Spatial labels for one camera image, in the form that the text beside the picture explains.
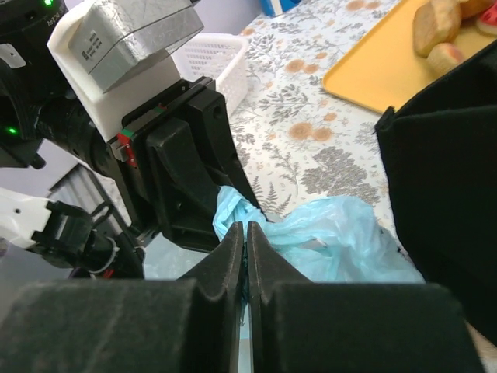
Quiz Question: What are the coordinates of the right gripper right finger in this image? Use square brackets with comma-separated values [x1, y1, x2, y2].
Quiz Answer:
[247, 222, 484, 372]

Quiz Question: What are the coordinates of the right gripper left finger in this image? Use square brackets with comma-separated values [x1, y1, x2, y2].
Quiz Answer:
[1, 223, 244, 372]

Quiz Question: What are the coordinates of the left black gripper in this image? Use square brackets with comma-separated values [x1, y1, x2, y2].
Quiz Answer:
[109, 77, 259, 253]

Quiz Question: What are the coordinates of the light blue plastic bag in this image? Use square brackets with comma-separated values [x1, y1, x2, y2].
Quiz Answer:
[143, 185, 426, 373]

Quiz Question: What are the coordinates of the black fabric grocery bag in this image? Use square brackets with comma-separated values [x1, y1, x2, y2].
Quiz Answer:
[375, 44, 496, 342]

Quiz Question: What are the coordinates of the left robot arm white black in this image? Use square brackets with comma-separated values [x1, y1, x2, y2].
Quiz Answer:
[1, 1, 256, 279]

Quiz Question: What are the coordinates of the white plastic basket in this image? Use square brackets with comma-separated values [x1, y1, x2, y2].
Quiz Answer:
[172, 33, 249, 115]

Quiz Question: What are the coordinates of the floral table mat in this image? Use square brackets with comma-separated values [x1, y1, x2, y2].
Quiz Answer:
[104, 0, 407, 281]

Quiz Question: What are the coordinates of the toilet paper roll blue pack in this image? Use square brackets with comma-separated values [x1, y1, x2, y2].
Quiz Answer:
[259, 0, 301, 17]

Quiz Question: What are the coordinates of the orange bread tray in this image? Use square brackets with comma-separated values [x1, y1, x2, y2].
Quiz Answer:
[321, 0, 497, 116]

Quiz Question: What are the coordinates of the small bread bun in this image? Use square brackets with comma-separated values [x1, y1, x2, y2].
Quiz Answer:
[426, 43, 466, 77]

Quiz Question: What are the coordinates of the oval bread loaf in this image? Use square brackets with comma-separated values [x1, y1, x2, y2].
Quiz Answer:
[412, 0, 461, 58]

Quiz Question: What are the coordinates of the red watermelon slice toy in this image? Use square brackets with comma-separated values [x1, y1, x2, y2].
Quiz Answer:
[476, 8, 496, 36]

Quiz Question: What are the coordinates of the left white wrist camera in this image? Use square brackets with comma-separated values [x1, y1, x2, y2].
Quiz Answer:
[47, 0, 203, 141]

